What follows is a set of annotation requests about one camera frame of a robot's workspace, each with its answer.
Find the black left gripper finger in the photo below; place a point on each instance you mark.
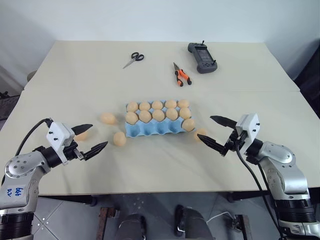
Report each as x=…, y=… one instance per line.
x=96, y=149
x=82, y=127

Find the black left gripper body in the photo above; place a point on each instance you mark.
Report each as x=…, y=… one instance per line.
x=71, y=150

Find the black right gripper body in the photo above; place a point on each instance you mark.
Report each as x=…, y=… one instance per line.
x=233, y=141

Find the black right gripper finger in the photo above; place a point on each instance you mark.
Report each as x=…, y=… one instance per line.
x=223, y=121
x=212, y=143

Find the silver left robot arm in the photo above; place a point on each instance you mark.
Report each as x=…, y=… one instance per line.
x=22, y=170

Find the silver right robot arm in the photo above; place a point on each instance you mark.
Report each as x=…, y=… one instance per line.
x=285, y=170

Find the blue egg tray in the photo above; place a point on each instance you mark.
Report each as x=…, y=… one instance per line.
x=150, y=128

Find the tan egg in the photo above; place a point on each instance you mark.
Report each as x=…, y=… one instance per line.
x=108, y=118
x=172, y=113
x=145, y=116
x=158, y=115
x=185, y=113
x=171, y=103
x=144, y=106
x=119, y=139
x=131, y=117
x=82, y=136
x=201, y=132
x=188, y=124
x=183, y=103
x=132, y=106
x=157, y=105

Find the orange black pliers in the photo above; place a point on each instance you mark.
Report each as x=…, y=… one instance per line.
x=182, y=75

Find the dark grey remote controller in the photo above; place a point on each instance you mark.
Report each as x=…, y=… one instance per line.
x=202, y=57

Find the grey round object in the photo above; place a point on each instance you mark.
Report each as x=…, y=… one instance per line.
x=31, y=76

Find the black equipment crate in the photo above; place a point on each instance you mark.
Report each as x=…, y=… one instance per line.
x=7, y=106

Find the dark rounded shape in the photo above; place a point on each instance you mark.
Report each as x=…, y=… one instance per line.
x=132, y=227
x=192, y=222

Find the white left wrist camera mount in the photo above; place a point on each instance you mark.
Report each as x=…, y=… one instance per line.
x=58, y=136

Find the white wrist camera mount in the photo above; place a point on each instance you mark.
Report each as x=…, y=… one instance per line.
x=250, y=128
x=58, y=136

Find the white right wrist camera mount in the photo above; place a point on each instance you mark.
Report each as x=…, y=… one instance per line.
x=250, y=128

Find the black table leg bracket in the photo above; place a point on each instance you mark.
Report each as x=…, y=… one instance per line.
x=91, y=200

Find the rusty metal frame post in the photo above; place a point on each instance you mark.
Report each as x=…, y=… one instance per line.
x=106, y=222
x=240, y=226

